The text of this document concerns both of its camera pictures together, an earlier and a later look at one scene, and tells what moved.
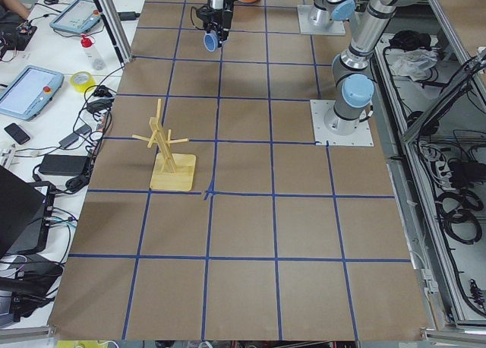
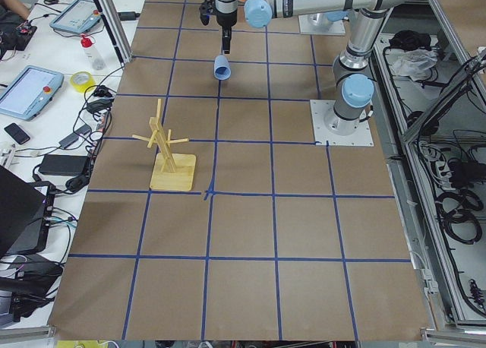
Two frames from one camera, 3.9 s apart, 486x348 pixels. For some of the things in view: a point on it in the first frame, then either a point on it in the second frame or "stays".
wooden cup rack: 171,172 stays
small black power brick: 128,15 stays
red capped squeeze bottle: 89,49 stays
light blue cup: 210,42 → 222,70
